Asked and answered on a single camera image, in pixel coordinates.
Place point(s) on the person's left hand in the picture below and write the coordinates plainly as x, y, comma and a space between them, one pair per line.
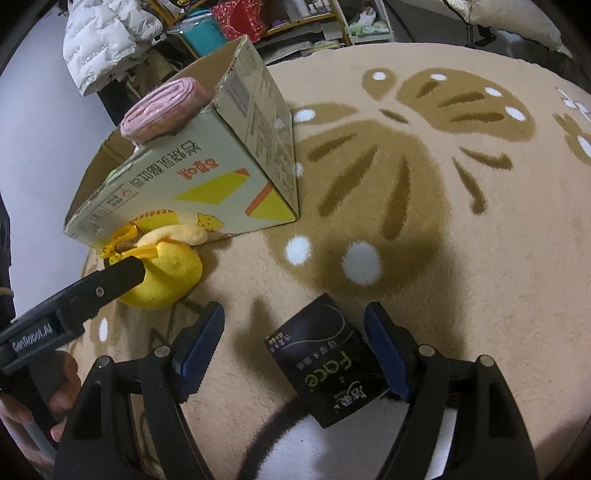
67, 383

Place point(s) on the cardboard box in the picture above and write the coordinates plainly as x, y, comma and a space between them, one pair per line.
194, 184

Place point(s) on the white puffer jacket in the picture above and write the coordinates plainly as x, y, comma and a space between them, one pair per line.
101, 41

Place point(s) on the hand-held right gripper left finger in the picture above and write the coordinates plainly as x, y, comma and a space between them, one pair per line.
198, 350

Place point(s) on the plush toys in cart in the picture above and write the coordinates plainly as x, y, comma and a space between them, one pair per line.
367, 25

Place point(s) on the black tissue packet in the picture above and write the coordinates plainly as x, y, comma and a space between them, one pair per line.
318, 364

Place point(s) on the beige hanging coat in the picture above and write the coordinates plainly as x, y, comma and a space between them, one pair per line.
154, 69

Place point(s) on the black hanging garment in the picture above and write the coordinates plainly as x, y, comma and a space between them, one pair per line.
117, 99

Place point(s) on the yellow plush toy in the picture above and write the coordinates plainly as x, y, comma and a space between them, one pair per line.
171, 272

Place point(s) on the teal bag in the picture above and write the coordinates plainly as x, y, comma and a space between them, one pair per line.
203, 32

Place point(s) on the row of cosmetic bottles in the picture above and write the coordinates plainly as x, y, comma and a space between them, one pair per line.
318, 5

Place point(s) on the low stack of books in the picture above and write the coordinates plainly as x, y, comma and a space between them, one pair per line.
295, 48

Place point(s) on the white trolley cart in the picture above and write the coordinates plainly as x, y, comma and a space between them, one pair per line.
390, 18

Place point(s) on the red gift bag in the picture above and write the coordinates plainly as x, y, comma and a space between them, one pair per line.
240, 18

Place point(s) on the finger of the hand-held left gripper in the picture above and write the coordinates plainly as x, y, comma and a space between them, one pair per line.
111, 288

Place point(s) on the pink roll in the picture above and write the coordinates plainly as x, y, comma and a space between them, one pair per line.
161, 110

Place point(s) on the white padded chair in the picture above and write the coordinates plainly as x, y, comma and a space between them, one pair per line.
508, 18

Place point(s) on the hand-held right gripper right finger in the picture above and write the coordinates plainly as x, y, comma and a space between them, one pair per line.
388, 350

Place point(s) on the wooden shelf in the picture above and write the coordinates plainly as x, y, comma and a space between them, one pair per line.
323, 19

